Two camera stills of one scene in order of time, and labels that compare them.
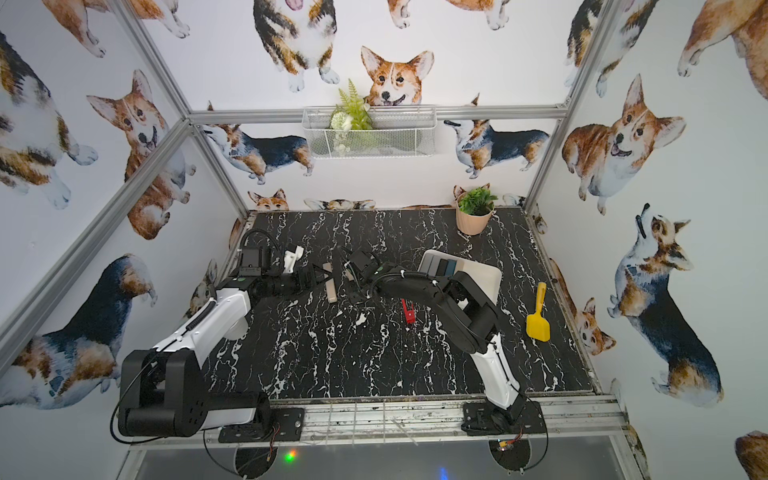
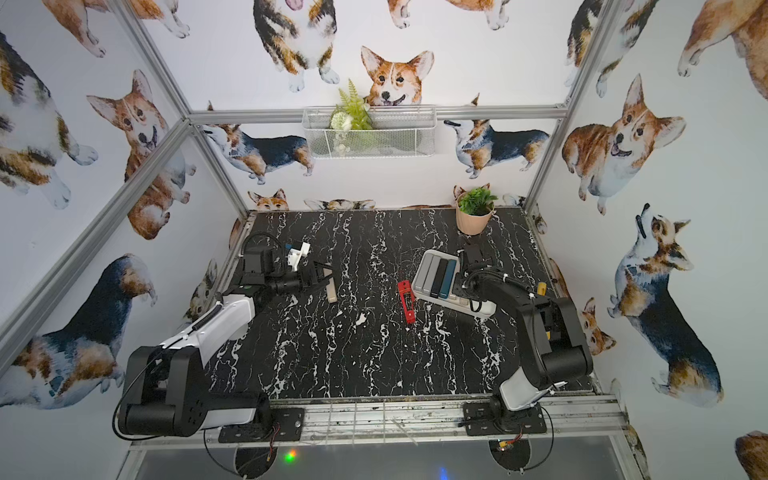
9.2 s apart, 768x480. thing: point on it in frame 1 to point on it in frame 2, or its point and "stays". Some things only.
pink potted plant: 474,208 stays
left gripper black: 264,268 stays
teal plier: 450,267 stays
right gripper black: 355,295 to 457,286
